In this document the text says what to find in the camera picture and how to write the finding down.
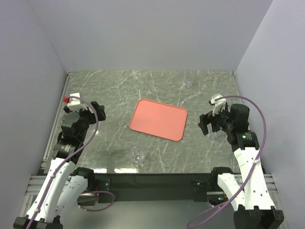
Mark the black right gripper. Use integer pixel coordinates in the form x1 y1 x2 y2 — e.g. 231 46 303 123
198 104 234 135

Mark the clear glass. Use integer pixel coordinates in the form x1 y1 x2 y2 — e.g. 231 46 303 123
207 130 219 140
131 146 147 165
182 77 193 89

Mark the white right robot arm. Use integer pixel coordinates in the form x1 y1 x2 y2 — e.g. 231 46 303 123
198 102 284 229

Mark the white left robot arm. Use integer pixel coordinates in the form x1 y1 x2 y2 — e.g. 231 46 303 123
13 97 106 229

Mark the pink plastic tray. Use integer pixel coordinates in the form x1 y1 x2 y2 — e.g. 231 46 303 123
129 99 188 141

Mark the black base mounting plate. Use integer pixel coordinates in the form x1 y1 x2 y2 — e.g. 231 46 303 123
95 173 217 202

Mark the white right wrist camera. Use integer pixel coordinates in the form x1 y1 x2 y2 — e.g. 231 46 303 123
209 94 227 116

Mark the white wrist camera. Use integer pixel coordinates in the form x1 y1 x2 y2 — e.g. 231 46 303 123
63 93 86 111
209 94 227 116

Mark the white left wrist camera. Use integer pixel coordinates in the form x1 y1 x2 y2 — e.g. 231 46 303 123
63 93 86 111

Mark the left aluminium rail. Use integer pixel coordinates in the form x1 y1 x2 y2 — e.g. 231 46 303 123
41 71 72 170

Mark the front aluminium rail frame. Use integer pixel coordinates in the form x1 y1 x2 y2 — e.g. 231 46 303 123
23 173 278 203

